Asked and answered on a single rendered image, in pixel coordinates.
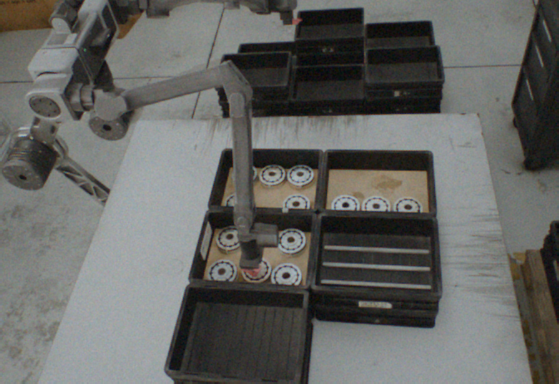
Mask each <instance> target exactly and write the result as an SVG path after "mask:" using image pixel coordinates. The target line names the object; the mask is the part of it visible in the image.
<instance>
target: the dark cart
mask: <svg viewBox="0 0 559 384"><path fill-rule="evenodd" d="M512 110H513V114H514V118H513V124H514V126H515V127H516V128H517V131H518V134H519V138H520V141H521V146H522V152H523V154H524V155H525V160H524V161H523V162H522V163H523V165H525V167H526V169H527V170H535V169H539V168H540V167H542V166H543V164H544V160H559V0H538V1H537V7H536V11H535V14H534V18H533V21H532V27H531V31H530V34H529V38H528V41H527V47H525V51H524V54H523V58H522V64H521V67H520V71H519V75H518V78H517V84H516V88H515V91H514V94H513V98H512Z"/></svg>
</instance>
